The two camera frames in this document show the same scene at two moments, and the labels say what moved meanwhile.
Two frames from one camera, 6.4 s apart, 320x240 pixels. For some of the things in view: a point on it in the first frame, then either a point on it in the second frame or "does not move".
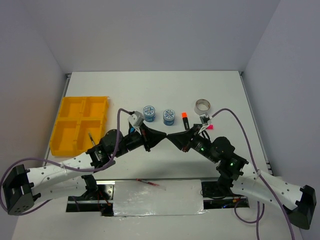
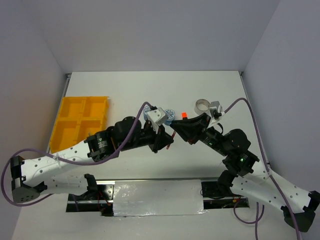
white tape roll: [202, 106] does not move
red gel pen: [148, 182] → [172, 136]
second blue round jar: [168, 117] does not move
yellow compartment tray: [78, 116] does not move
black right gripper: [183, 139] → [192, 128]
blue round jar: [149, 112] does not move
